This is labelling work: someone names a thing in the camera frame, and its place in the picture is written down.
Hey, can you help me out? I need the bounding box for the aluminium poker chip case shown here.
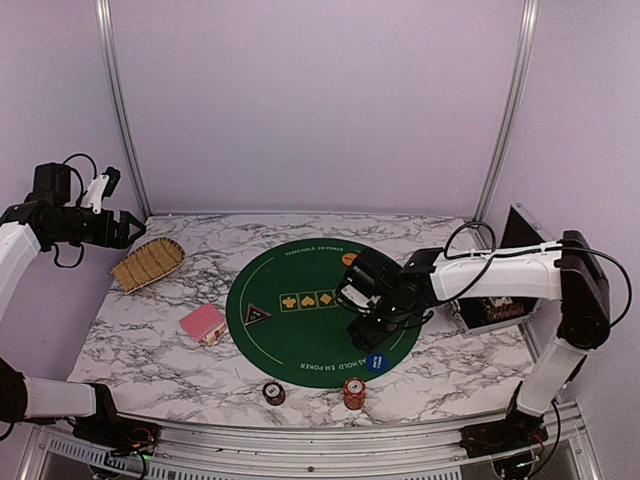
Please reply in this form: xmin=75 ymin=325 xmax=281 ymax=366
xmin=442 ymin=202 xmax=554 ymax=337

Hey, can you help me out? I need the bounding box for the triangular all-in dealer button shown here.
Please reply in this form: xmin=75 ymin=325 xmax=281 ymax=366
xmin=244 ymin=303 xmax=272 ymax=326

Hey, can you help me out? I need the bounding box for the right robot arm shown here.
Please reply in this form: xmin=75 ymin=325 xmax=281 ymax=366
xmin=336 ymin=230 xmax=612 ymax=448

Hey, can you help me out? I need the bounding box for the black poker chip stack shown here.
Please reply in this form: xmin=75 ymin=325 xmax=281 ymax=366
xmin=262 ymin=381 xmax=286 ymax=406

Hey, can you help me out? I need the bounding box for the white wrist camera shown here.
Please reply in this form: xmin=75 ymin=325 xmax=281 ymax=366
xmin=337 ymin=280 xmax=382 ymax=313
xmin=80 ymin=167 xmax=121 ymax=214

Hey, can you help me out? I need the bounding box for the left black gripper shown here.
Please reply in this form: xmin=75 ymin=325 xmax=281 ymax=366
xmin=48 ymin=208 xmax=144 ymax=249

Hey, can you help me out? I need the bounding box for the red playing card deck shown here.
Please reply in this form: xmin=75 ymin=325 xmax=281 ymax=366
xmin=180 ymin=303 xmax=227 ymax=346

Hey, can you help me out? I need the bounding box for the blue small blind button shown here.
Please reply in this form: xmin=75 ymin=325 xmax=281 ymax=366
xmin=366 ymin=352 xmax=389 ymax=374

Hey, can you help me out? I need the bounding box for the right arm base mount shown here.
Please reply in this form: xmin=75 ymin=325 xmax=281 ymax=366
xmin=459 ymin=421 xmax=549 ymax=458

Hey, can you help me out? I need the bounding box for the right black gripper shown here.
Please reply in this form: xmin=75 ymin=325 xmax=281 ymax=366
xmin=347 ymin=293 xmax=411 ymax=354

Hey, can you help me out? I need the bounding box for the red poker chip stack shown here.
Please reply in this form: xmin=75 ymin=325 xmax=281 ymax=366
xmin=343 ymin=378 xmax=366 ymax=410

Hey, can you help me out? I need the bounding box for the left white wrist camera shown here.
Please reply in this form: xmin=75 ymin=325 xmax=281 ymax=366
xmin=80 ymin=167 xmax=121 ymax=214

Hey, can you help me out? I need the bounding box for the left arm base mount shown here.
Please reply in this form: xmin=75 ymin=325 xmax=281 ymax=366
xmin=73 ymin=417 xmax=160 ymax=456

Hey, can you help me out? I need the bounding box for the woven bamboo tray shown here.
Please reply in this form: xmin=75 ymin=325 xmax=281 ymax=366
xmin=111 ymin=237 xmax=186 ymax=294

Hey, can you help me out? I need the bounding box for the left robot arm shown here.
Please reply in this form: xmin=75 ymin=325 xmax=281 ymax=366
xmin=1 ymin=161 xmax=146 ymax=447

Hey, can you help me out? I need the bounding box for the round green poker mat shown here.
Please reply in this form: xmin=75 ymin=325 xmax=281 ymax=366
xmin=226 ymin=238 xmax=420 ymax=389

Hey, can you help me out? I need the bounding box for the orange big blind button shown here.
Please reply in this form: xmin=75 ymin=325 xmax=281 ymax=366
xmin=342 ymin=253 xmax=357 ymax=266

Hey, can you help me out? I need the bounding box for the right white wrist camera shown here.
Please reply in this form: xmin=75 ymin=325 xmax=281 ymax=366
xmin=337 ymin=280 xmax=382 ymax=313

